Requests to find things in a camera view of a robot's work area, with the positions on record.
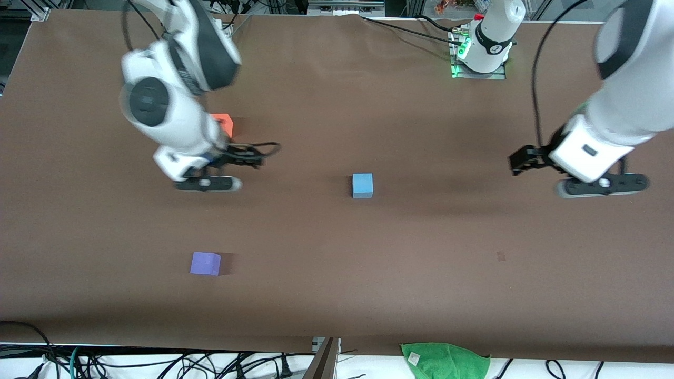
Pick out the light blue foam block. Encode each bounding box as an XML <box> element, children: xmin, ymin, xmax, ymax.
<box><xmin>352</xmin><ymin>173</ymin><xmax>374</xmax><ymax>199</ymax></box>

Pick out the orange foam block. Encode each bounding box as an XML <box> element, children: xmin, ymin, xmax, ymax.
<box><xmin>211</xmin><ymin>113</ymin><xmax>234</xmax><ymax>139</ymax></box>

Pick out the purple foam block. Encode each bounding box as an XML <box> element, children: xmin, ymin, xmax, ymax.
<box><xmin>190</xmin><ymin>252</ymin><xmax>222</xmax><ymax>276</ymax></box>

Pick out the brown table cover sheet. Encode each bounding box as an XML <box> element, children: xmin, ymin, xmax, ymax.
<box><xmin>0</xmin><ymin>8</ymin><xmax>674</xmax><ymax>364</ymax></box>

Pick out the green cloth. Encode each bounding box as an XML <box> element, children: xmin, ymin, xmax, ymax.
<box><xmin>400</xmin><ymin>342</ymin><xmax>491</xmax><ymax>379</ymax></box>

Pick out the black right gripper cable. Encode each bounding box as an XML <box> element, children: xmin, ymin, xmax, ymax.
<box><xmin>122</xmin><ymin>0</ymin><xmax>281</xmax><ymax>158</ymax></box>

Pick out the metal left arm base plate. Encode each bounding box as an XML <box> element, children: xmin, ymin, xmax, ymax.
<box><xmin>449</xmin><ymin>29</ymin><xmax>508</xmax><ymax>81</ymax></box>

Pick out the short black base cable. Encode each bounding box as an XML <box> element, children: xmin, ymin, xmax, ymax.
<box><xmin>416</xmin><ymin>15</ymin><xmax>465</xmax><ymax>33</ymax></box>

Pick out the long black base cable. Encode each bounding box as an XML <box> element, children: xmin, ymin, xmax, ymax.
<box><xmin>361</xmin><ymin>15</ymin><xmax>460</xmax><ymax>45</ymax></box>

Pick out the grey aluminium frame post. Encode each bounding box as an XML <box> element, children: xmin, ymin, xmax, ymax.
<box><xmin>303</xmin><ymin>337</ymin><xmax>342</xmax><ymax>379</ymax></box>

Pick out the black looped floor cable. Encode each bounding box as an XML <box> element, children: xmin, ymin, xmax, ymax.
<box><xmin>0</xmin><ymin>320</ymin><xmax>62</xmax><ymax>379</ymax></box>

